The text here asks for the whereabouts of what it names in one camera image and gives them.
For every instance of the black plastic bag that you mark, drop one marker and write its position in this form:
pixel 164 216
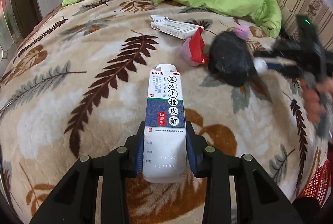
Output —
pixel 230 59

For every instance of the person's right hand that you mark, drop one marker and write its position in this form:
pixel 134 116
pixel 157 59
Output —
pixel 312 101

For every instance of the striped beige cushion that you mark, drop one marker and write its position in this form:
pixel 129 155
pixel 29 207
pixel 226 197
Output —
pixel 319 13

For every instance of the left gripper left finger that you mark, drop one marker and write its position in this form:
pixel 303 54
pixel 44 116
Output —
pixel 94 189

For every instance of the leaf pattern bed blanket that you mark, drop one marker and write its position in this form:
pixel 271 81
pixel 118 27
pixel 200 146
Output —
pixel 78 85

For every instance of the white toothpaste box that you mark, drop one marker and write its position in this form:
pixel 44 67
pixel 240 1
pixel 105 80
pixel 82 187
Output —
pixel 177 29

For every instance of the blue white medicine box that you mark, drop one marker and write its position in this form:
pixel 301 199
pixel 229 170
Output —
pixel 164 148

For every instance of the stained glass door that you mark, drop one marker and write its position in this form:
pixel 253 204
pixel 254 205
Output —
pixel 10 34

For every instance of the red crumpled wrapper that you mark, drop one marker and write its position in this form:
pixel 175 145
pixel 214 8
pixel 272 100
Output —
pixel 192 50

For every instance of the red plastic basket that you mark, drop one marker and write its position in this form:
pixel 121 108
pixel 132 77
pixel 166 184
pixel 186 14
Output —
pixel 318 184

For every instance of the pink crumpled paper ball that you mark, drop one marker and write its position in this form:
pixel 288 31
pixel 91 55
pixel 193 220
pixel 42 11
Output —
pixel 242 31

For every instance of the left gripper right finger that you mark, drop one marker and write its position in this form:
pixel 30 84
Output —
pixel 258 198

